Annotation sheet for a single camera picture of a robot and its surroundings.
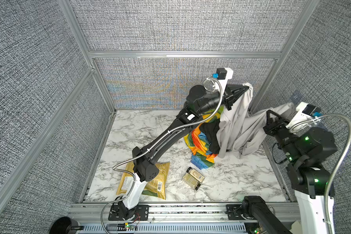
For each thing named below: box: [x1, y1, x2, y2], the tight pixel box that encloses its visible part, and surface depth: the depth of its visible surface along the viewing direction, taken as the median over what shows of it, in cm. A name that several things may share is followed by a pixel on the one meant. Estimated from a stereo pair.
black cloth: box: [199, 118, 221, 155], surface depth 95 cm
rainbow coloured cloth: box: [183, 105, 225, 170], surface depth 94 cm
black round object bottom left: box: [49, 216, 85, 234], surface depth 66 cm
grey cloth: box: [216, 82, 294, 159], surface depth 63 cm
